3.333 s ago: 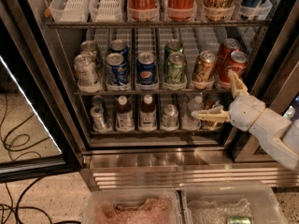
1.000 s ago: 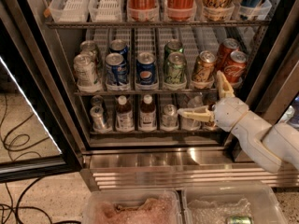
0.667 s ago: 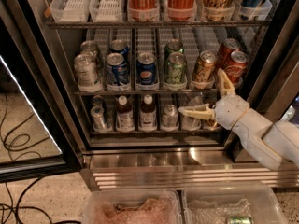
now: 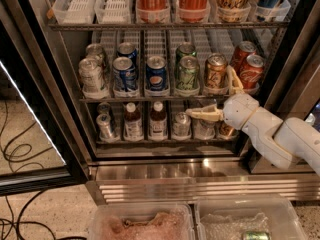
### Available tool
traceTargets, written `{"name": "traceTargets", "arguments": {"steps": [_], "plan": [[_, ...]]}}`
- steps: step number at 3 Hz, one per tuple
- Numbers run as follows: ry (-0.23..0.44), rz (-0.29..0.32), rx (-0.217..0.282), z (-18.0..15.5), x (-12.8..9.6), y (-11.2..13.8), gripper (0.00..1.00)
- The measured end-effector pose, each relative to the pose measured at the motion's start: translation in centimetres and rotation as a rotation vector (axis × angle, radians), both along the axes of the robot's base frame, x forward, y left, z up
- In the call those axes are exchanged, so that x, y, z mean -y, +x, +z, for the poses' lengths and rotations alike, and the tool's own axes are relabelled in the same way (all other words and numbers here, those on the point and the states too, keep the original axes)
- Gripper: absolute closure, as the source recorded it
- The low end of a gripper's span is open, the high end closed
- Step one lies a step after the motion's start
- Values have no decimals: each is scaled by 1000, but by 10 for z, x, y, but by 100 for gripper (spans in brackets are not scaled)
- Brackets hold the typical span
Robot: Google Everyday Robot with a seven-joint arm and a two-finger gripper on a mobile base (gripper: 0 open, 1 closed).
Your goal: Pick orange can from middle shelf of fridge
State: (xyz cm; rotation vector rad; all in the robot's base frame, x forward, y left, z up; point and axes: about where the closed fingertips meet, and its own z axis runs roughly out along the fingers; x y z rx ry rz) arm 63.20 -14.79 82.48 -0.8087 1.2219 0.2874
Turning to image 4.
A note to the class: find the clear bubble wrap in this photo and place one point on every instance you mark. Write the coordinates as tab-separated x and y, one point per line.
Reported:
219	227

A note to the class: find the front blue striped Pepsi can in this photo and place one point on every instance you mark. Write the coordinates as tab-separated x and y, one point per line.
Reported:
125	76

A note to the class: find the rear white silver can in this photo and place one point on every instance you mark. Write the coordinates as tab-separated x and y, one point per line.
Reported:
96	50

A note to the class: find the orange LaCroix can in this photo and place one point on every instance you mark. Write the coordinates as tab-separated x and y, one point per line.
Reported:
215	70

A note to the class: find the slim silver can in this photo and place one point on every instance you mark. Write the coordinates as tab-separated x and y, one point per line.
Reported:
104	108
107	130

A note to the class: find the front slim silver can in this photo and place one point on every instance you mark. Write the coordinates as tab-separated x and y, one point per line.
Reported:
107	130

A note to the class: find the left clear plastic bin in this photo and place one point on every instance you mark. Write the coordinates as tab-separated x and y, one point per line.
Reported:
139	212

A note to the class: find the stainless steel fridge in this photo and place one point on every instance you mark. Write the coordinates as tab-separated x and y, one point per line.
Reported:
188	169

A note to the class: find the right brown tea bottle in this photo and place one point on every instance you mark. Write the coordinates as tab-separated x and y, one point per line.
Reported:
158	122

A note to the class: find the front orange can bottom shelf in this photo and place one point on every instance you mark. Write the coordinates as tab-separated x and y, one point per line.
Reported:
226	131

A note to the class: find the silver can bottom shelf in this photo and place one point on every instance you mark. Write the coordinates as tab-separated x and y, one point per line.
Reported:
181	125

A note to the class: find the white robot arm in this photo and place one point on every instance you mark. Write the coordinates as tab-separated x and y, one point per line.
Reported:
283	143

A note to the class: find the brown tea bottle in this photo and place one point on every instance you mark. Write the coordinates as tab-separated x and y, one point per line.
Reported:
158	122
133	121

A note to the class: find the left brown tea bottle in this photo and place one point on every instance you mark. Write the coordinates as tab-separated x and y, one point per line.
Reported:
133	121

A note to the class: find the right clear plastic bin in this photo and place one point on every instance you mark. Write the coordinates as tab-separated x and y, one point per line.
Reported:
282	219

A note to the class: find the front white silver can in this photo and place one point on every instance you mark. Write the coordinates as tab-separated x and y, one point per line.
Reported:
91	75

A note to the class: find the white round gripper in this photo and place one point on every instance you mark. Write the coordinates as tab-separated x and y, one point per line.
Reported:
239	111

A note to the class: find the front green soda can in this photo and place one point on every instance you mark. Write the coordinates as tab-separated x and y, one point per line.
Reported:
187	73

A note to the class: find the rear green soda can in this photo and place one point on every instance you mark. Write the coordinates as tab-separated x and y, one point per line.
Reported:
185	49

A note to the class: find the green can in bin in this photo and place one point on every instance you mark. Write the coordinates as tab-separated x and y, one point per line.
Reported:
255	235

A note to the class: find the clear plastic bin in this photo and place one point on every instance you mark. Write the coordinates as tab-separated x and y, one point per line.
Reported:
139	212
282	219

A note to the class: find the pink bubble wrap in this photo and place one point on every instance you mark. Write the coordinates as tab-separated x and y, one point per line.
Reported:
164	226

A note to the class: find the open fridge glass door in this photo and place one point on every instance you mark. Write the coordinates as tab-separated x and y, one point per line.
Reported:
41	146

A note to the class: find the rear blue Pepsi can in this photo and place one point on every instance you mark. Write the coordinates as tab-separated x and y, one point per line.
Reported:
127	49

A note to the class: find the rear slim silver can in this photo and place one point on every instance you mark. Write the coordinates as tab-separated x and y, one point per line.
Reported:
104	108

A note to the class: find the green soda can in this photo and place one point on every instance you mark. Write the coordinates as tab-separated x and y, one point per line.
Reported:
185	49
187	73

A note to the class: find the white silver can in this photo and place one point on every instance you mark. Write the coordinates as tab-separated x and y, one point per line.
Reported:
96	50
91	75

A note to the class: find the clear water bottle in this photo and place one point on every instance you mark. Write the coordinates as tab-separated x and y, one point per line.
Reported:
204	129

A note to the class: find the rear red Coca-Cola can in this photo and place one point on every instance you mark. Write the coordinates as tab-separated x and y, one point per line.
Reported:
242	50

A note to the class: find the front red Coca-Cola can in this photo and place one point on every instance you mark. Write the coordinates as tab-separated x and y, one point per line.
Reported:
251	71

